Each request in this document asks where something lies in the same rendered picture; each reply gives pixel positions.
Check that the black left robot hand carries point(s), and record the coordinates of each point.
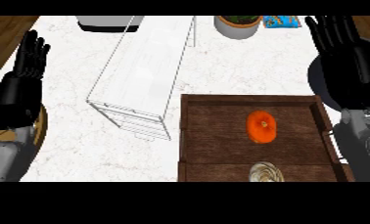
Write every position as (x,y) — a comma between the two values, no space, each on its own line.
(20,87)

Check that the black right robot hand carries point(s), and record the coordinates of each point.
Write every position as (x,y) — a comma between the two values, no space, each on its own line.
(342,61)

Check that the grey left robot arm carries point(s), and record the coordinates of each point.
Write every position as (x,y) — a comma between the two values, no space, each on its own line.
(13,151)

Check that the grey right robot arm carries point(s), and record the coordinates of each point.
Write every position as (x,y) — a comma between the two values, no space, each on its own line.
(355,143)

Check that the orange squash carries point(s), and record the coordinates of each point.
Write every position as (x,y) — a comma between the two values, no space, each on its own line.
(260,126)

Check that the brown wooden tray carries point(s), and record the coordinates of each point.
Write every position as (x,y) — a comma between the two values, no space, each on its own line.
(257,140)

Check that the blue printed box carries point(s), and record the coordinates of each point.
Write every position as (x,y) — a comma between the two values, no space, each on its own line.
(279,21)

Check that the grey potted plant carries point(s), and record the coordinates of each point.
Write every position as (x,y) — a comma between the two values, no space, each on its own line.
(236,25)

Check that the grey and black appliance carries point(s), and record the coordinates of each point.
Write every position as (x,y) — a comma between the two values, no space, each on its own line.
(109,23)

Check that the pale striped round object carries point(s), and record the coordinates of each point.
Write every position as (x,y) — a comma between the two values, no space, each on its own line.
(265,172)

